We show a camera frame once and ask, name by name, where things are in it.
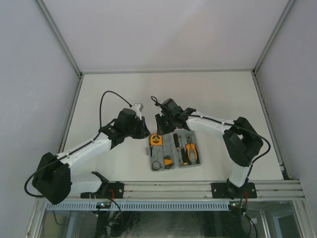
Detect phillips screwdriver black yellow handle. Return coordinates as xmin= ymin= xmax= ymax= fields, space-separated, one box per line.
xmin=173 ymin=133 xmax=180 ymax=150

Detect hex key set orange holder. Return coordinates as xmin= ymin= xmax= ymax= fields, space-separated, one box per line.
xmin=163 ymin=155 xmax=173 ymax=169

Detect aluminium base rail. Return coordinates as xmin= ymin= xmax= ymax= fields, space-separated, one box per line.
xmin=122 ymin=180 xmax=305 ymax=201

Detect black electrical tape roll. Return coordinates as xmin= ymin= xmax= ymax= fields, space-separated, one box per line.
xmin=152 ymin=161 xmax=161 ymax=171

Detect orange tape measure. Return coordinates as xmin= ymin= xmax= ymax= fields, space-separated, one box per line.
xmin=150 ymin=133 xmax=163 ymax=146

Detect blue slotted cable duct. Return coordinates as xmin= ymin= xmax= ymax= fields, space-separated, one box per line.
xmin=46 ymin=201 xmax=230 ymax=212

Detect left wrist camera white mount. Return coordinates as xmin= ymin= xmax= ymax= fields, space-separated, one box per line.
xmin=130 ymin=103 xmax=144 ymax=119

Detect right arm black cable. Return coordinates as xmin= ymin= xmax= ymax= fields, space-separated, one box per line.
xmin=150 ymin=96 xmax=271 ymax=184

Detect black mounting plate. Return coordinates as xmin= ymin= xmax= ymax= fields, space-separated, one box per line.
xmin=211 ymin=182 xmax=258 ymax=199
xmin=80 ymin=181 xmax=125 ymax=200

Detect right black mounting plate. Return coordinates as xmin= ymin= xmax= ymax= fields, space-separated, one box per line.
xmin=211 ymin=182 xmax=258 ymax=199

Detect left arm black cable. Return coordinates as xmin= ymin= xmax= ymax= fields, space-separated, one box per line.
xmin=24 ymin=91 xmax=134 ymax=198

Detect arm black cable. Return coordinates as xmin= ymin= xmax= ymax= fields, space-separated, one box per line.
xmin=150 ymin=96 xmax=271 ymax=184
xmin=24 ymin=91 xmax=134 ymax=198

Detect orange black handled pliers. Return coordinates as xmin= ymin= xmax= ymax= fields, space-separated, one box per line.
xmin=185 ymin=135 xmax=200 ymax=165

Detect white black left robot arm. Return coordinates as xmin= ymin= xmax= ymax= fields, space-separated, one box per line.
xmin=31 ymin=103 xmax=150 ymax=205

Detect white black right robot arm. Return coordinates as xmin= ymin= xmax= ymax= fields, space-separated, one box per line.
xmin=151 ymin=96 xmax=264 ymax=198

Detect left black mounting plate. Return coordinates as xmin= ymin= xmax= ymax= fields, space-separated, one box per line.
xmin=80 ymin=181 xmax=125 ymax=200

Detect flathead screwdriver black yellow handle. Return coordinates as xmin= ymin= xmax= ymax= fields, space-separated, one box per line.
xmin=179 ymin=137 xmax=189 ymax=165

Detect grey plastic tool case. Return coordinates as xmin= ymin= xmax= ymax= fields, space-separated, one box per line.
xmin=146 ymin=129 xmax=202 ymax=172

